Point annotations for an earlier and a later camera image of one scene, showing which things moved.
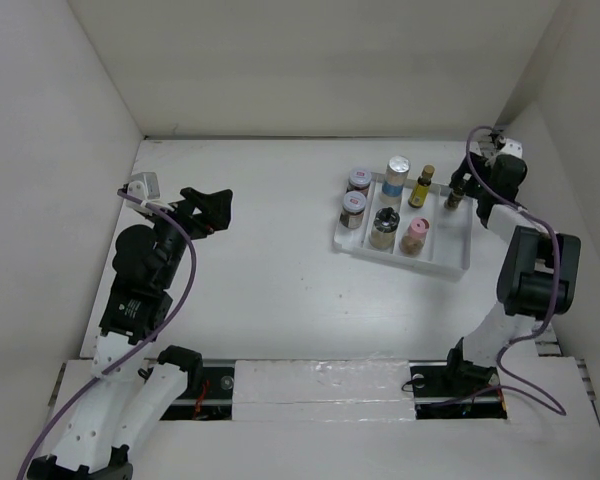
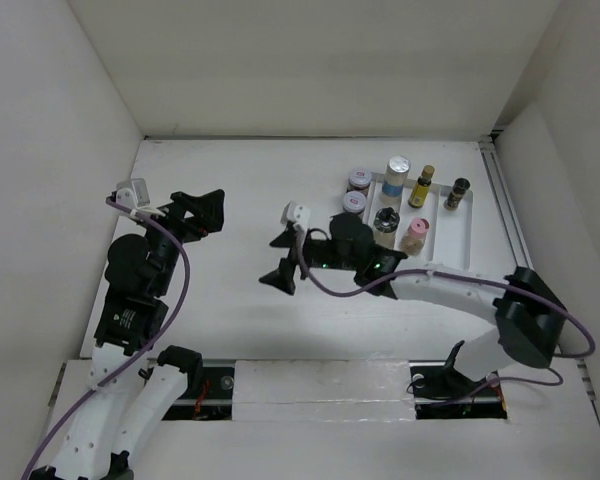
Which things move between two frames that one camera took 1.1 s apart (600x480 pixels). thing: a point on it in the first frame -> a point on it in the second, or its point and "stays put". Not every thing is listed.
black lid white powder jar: (383, 233) stays put
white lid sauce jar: (353, 207) stays put
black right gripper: (480, 163) -> (283, 276)
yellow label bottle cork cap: (421, 188) stays put
